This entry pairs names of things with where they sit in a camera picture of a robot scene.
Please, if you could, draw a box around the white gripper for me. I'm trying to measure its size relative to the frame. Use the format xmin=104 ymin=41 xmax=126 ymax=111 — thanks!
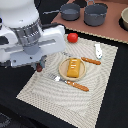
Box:
xmin=0 ymin=23 xmax=65 ymax=67

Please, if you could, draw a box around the red toy tomato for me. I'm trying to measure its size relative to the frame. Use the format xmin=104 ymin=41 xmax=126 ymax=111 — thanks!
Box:
xmin=67 ymin=33 xmax=78 ymax=43

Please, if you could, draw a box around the orange toy bread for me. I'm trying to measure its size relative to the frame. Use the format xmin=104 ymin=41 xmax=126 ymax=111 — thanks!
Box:
xmin=67 ymin=58 xmax=81 ymax=78

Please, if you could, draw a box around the brown toy sausage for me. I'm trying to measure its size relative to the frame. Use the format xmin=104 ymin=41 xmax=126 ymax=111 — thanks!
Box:
xmin=36 ymin=63 xmax=43 ymax=72

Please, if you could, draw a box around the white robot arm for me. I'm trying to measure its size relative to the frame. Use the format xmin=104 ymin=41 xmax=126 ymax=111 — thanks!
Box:
xmin=0 ymin=0 xmax=65 ymax=69

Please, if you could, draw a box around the round beige plate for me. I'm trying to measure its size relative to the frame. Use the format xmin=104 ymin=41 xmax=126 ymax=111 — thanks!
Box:
xmin=59 ymin=58 xmax=86 ymax=81

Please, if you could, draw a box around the small grey saucepan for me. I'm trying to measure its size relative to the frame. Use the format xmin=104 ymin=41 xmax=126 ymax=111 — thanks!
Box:
xmin=42 ymin=2 xmax=82 ymax=22

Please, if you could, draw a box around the woven beige placemat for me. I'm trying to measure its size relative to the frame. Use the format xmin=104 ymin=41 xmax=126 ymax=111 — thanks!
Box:
xmin=15 ymin=32 xmax=119 ymax=128

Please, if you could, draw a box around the large grey pot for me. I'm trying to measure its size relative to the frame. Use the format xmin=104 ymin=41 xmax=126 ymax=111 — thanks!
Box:
xmin=84 ymin=0 xmax=107 ymax=26

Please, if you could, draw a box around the beige bowl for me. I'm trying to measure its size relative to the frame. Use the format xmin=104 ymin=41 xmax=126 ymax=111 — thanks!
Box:
xmin=121 ymin=7 xmax=128 ymax=30

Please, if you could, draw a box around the wooden handled fork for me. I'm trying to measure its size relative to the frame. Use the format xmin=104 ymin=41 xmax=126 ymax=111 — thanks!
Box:
xmin=48 ymin=73 xmax=89 ymax=92

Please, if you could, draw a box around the wooden handled knife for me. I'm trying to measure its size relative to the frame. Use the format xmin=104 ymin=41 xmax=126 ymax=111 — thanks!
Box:
xmin=61 ymin=52 xmax=101 ymax=65

